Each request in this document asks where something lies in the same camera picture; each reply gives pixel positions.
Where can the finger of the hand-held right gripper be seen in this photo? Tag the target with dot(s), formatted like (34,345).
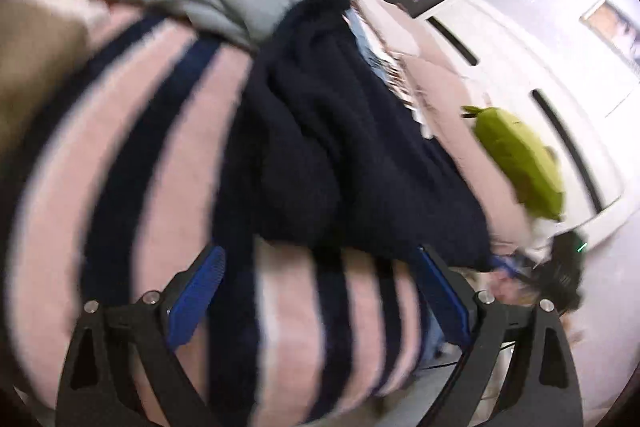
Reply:
(507,264)

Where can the green avocado plush toy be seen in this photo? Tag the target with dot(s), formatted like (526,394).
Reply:
(515,162)

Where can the framed wall picture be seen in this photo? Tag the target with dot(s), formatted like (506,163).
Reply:
(615,29)

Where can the small pink pillow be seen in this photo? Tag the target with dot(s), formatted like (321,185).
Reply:
(390,32)

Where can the tan cloth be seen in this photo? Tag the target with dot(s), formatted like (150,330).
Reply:
(35,67)

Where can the pink navy striped sweater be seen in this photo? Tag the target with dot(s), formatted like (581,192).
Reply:
(165,157)

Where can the white bed headboard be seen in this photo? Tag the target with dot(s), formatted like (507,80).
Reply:
(525,57)

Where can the large pink pillow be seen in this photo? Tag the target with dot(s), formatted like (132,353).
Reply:
(450,92)

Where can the navy sweater with planet print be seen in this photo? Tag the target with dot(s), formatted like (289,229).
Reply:
(325,157)

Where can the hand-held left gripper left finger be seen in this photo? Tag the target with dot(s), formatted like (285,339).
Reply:
(197,297)

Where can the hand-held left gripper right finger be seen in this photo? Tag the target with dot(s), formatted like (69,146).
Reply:
(445,302)

